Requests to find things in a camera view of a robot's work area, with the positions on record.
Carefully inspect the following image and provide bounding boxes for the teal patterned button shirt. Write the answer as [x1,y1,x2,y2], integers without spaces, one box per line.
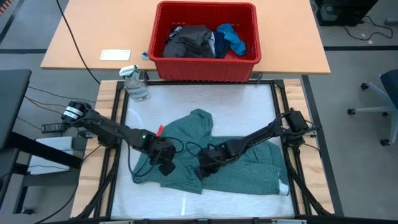
[132,108,290,196]

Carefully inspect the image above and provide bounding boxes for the dark grey trousers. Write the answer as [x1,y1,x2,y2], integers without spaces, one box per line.
[162,24,215,58]

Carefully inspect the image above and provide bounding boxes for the bright blue garment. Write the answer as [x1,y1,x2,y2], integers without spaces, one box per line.
[216,23,248,57]

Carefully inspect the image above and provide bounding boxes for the red plastic laundry bin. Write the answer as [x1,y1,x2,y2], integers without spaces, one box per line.
[147,1,262,82]

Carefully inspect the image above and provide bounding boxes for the clear spray bottle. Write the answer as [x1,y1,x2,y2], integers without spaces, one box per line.
[119,64,150,102]

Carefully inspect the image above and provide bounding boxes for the white flat phone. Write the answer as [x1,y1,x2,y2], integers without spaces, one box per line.
[99,49,131,62]

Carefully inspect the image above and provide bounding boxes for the white patterned garment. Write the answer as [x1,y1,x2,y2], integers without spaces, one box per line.
[169,26,183,43]

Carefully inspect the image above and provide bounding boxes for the tan wooden desk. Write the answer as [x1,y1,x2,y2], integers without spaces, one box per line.
[40,0,331,75]

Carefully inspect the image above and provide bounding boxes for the black side desk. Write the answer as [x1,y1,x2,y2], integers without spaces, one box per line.
[0,68,83,215]

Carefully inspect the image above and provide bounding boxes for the blue office chair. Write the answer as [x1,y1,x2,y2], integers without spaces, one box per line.
[347,68,398,146]

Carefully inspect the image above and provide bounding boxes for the black equipment case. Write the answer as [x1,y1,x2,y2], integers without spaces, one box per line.
[313,0,381,27]

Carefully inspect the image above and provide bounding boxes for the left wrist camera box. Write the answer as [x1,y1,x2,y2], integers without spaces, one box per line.
[150,139,177,161]

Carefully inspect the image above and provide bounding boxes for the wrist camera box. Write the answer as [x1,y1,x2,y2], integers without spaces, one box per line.
[198,144,231,162]
[150,139,177,161]

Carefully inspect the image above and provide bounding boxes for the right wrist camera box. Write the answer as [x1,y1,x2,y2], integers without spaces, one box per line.
[198,144,231,162]

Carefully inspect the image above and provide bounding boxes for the black looped camera cable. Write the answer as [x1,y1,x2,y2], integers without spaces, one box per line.
[126,136,185,185]
[185,141,218,159]

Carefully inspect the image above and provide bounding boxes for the thin black cable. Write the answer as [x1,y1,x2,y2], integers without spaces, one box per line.
[27,86,96,104]

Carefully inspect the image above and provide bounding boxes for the long black hanging cable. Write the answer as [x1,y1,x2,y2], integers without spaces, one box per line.
[55,0,101,85]

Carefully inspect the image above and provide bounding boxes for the black floor cable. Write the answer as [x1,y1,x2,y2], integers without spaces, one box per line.
[341,14,394,42]

